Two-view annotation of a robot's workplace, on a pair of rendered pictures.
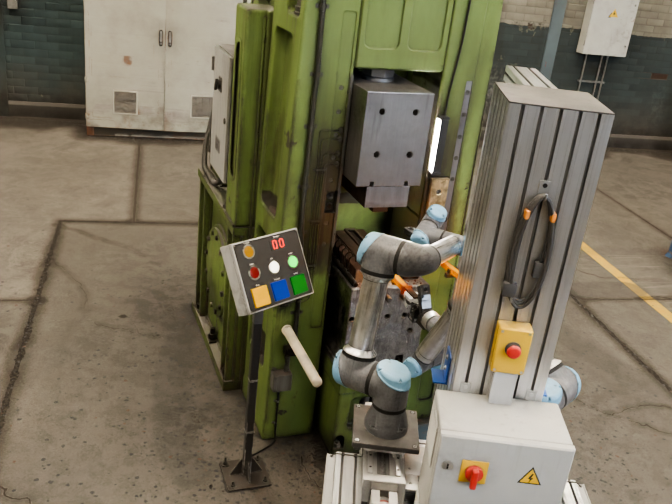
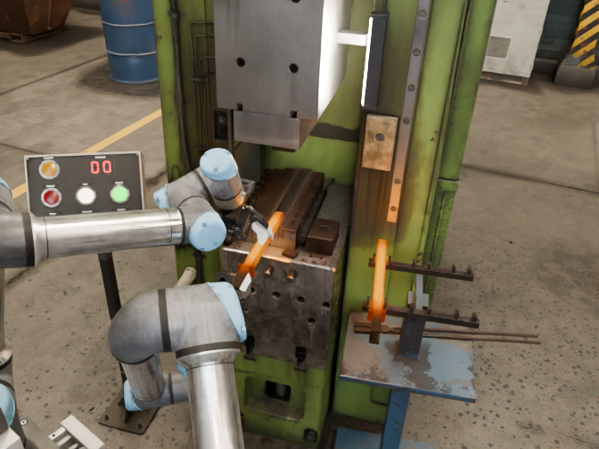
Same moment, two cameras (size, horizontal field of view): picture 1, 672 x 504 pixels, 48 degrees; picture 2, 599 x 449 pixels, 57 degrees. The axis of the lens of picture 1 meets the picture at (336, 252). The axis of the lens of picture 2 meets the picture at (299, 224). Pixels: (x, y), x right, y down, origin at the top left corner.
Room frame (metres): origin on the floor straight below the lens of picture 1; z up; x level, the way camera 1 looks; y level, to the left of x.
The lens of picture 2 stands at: (1.94, -1.16, 1.95)
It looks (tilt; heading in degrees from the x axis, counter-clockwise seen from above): 32 degrees down; 36
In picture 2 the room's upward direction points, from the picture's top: 3 degrees clockwise
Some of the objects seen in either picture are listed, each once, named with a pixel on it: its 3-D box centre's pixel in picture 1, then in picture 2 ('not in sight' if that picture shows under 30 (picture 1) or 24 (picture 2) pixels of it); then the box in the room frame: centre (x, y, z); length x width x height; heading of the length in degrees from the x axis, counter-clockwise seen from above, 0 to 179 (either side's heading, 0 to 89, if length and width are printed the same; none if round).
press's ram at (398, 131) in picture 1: (384, 127); (302, 27); (3.30, -0.15, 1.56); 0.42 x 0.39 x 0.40; 23
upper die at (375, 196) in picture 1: (368, 180); (286, 105); (3.29, -0.11, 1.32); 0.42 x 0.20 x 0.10; 23
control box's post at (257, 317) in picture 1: (253, 374); (116, 314); (2.81, 0.29, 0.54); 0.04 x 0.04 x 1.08; 23
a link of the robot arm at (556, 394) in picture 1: (541, 401); not in sight; (2.17, -0.74, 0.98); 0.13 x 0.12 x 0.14; 141
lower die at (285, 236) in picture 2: (359, 253); (283, 203); (3.29, -0.11, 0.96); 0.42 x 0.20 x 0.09; 23
